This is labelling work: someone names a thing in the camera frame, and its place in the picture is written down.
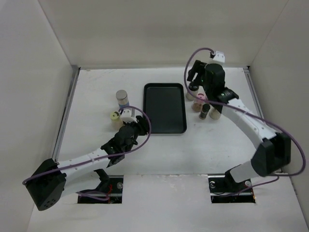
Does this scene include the black cap white powder bottle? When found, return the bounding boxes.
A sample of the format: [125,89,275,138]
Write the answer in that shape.
[186,82,199,101]

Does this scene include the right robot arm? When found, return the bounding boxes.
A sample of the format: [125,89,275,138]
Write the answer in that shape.
[186,60,291,191]

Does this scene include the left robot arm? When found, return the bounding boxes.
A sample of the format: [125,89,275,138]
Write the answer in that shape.
[23,116,151,211]

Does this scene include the yellow cap spice jar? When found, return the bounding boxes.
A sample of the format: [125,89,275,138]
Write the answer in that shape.
[110,111,123,131]

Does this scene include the small black cap spice jar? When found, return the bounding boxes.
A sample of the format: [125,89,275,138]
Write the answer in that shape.
[199,104,211,119]

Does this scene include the pink cap spice jar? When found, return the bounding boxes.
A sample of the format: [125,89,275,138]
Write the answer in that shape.
[192,93,206,112]

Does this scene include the grey grinder cap salt jar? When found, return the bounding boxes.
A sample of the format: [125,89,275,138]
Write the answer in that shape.
[209,107,221,120]

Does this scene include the silver cap blue label jar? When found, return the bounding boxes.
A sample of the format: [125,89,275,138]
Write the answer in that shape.
[115,89,129,109]

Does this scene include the black rectangular tray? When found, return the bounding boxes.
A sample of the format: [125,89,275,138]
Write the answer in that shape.
[143,83,187,135]

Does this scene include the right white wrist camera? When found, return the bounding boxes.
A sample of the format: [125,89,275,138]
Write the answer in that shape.
[210,51,225,64]

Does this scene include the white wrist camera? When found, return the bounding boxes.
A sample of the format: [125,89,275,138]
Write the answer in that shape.
[210,51,225,64]
[120,108,136,123]

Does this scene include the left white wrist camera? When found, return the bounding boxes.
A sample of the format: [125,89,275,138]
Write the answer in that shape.
[120,108,136,123]

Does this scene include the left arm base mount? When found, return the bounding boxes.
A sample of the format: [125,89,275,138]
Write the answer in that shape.
[77,169,124,204]

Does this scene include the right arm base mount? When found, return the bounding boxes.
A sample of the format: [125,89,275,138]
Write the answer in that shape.
[208,169,257,203]

